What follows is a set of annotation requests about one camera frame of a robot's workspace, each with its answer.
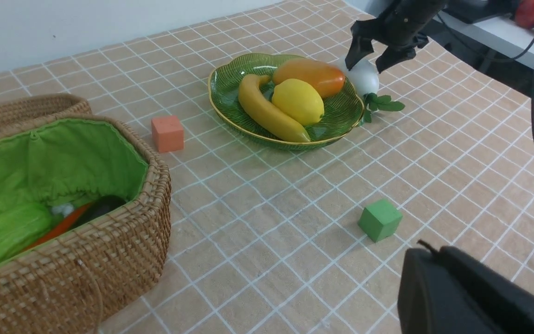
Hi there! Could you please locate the orange foam cube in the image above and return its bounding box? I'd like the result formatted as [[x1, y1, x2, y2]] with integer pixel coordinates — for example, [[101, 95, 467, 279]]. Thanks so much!
[[151, 116, 184, 154]]

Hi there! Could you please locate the orange plastic mango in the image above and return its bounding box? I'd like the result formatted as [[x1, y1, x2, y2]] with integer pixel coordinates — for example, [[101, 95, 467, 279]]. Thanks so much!
[[272, 58, 346, 98]]

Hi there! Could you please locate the green plastic bitter gourd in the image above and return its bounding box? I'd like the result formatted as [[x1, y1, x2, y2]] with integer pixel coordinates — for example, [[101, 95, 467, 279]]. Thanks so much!
[[0, 203, 53, 262]]

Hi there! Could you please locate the green foam cube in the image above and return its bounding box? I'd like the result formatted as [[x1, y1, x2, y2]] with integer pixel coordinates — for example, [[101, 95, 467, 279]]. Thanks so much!
[[357, 199, 403, 243]]

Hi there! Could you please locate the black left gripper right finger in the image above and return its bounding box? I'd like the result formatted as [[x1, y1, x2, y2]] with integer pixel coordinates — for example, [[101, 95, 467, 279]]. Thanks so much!
[[439, 246, 534, 334]]

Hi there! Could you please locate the green glass leaf plate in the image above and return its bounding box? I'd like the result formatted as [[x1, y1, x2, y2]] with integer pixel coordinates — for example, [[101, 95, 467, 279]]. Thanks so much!
[[208, 53, 364, 151]]

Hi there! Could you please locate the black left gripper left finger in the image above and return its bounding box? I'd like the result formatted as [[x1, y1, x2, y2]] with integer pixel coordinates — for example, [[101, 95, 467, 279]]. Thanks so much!
[[398, 240, 504, 334]]

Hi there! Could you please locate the red toy on side table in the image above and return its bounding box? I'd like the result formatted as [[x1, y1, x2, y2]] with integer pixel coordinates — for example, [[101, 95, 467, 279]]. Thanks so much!
[[514, 0, 534, 30]]

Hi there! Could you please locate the orange plastic carrot with leaves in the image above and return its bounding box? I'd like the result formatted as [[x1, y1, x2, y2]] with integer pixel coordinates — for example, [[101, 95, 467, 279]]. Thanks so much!
[[22, 202, 93, 251]]

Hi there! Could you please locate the yellow plastic lemon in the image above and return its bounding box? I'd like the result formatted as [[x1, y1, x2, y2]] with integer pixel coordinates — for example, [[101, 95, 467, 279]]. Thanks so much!
[[271, 78, 325, 127]]

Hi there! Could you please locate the white plastic radish with leaves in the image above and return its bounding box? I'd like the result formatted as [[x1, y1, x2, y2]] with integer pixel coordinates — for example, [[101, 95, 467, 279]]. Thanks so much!
[[337, 58, 405, 126]]

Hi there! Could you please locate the yellow plastic banana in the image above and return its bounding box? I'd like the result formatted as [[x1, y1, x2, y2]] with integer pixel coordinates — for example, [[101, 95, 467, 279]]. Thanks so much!
[[239, 74, 310, 142]]

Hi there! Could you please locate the purple plastic eggplant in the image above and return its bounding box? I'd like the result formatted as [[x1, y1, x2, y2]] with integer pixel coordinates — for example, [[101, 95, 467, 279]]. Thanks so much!
[[70, 195, 127, 230]]

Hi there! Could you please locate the woven wicker basket green lining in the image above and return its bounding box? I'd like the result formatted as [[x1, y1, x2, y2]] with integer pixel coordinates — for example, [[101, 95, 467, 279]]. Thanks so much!
[[0, 114, 172, 334]]

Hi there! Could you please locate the white side table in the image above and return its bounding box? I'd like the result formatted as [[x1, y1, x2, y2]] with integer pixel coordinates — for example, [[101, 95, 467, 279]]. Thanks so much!
[[439, 0, 534, 58]]

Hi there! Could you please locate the woven wicker basket lid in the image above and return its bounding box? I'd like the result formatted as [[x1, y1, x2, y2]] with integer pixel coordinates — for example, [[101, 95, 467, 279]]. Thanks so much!
[[0, 93, 93, 139]]

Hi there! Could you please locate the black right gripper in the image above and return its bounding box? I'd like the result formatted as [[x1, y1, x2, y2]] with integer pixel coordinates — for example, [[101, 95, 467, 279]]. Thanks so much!
[[345, 0, 447, 74]]

